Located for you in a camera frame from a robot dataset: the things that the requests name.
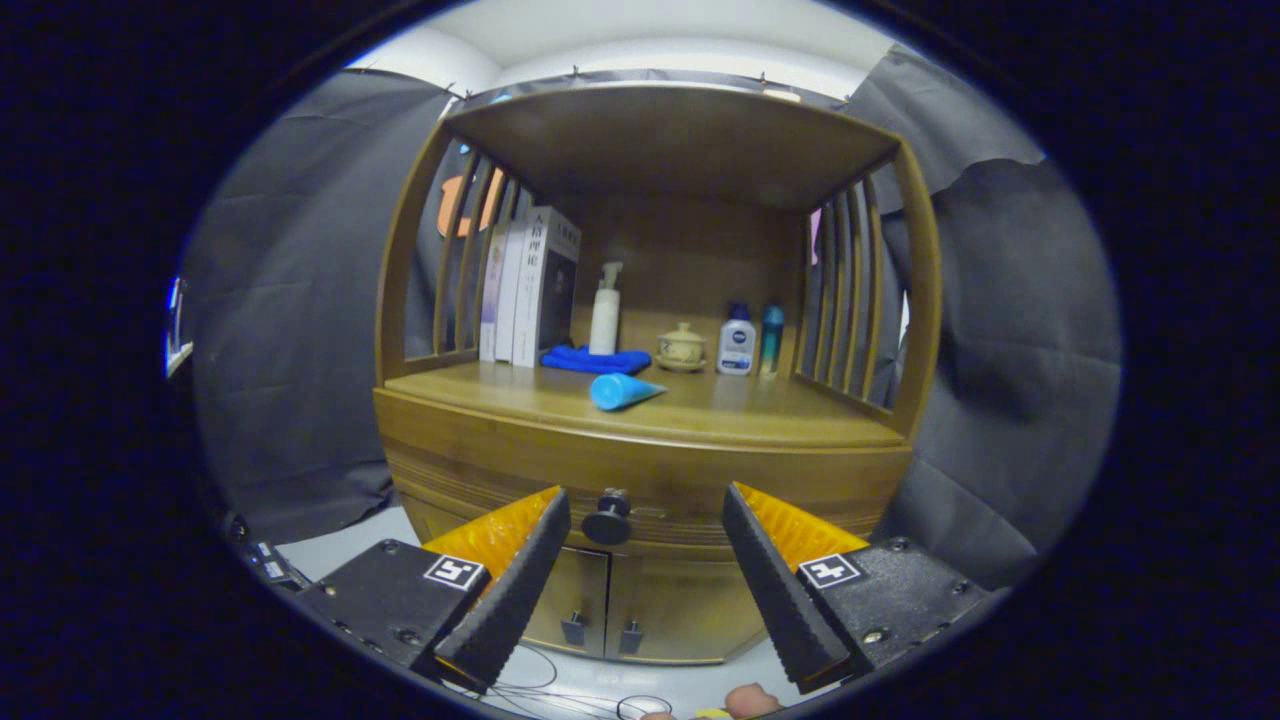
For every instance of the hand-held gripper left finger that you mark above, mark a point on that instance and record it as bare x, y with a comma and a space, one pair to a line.
520, 600

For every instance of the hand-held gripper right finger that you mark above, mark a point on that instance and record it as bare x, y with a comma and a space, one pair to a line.
780, 600

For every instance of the blue and white tube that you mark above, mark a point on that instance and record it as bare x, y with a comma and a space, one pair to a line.
615, 391

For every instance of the wooden countertop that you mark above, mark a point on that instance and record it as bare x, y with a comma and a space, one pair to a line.
720, 410

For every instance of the wooden cabinet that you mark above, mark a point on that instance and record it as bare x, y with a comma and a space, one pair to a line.
680, 140

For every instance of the blue folded cloth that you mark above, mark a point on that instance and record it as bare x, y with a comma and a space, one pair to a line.
595, 360

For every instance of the black floor device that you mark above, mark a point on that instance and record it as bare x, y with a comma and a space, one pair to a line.
265, 565

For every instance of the white lotion bottle blue cap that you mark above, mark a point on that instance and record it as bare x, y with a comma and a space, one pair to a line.
736, 345

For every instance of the teal slim bottle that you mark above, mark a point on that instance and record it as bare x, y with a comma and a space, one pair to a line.
771, 340

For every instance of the beige lidded tea cup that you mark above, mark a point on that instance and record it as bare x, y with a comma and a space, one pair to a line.
682, 348

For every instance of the white pump bottle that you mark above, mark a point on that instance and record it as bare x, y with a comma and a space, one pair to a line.
604, 320

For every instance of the thin purple white book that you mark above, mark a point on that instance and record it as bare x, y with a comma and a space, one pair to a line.
491, 300

